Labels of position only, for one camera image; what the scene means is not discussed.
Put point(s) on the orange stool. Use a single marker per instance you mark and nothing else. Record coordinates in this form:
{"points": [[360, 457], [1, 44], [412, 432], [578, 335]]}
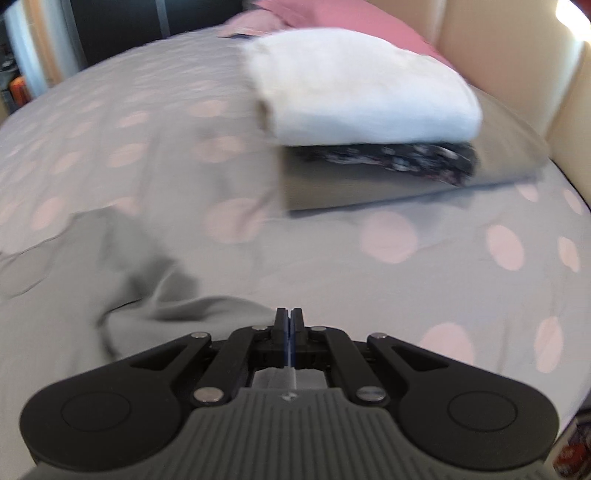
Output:
{"points": [[19, 87]]}

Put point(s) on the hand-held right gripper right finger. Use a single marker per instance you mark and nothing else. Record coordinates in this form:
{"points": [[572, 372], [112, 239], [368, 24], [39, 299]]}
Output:
{"points": [[298, 323]]}

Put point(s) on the black sliding wardrobe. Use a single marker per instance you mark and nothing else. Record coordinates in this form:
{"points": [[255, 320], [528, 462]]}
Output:
{"points": [[115, 27]]}

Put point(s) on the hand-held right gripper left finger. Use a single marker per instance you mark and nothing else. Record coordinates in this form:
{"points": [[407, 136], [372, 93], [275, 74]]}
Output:
{"points": [[280, 323]]}

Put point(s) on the taupe folded garment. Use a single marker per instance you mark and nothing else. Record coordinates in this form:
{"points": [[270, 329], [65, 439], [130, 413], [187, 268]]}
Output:
{"points": [[369, 194]]}

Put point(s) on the grey pink-dotted bed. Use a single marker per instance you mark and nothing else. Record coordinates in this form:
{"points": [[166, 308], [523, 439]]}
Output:
{"points": [[415, 277]]}

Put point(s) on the dark floral folded garment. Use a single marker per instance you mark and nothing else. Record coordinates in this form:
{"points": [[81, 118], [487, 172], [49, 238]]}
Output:
{"points": [[415, 161]]}

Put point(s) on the white folded garment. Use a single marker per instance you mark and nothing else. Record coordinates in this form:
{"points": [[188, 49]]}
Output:
{"points": [[360, 92]]}

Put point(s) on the colourful printed box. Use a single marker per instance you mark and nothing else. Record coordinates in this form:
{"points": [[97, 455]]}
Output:
{"points": [[575, 452]]}

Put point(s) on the light grey shirt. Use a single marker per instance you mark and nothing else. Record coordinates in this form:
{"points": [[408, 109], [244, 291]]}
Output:
{"points": [[115, 240]]}

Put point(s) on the beige padded headboard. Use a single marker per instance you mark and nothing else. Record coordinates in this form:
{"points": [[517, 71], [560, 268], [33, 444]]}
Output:
{"points": [[508, 46]]}

